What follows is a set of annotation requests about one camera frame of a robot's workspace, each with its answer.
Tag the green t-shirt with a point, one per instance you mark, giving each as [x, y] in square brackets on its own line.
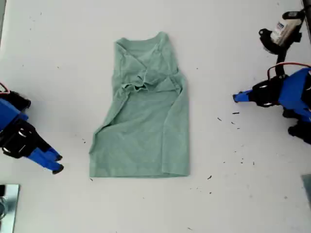
[143, 131]

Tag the black silver camera box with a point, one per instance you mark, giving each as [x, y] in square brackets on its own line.
[284, 29]

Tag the black camera stalk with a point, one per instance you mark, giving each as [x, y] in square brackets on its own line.
[281, 63]

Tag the steel plate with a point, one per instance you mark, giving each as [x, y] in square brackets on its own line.
[9, 208]

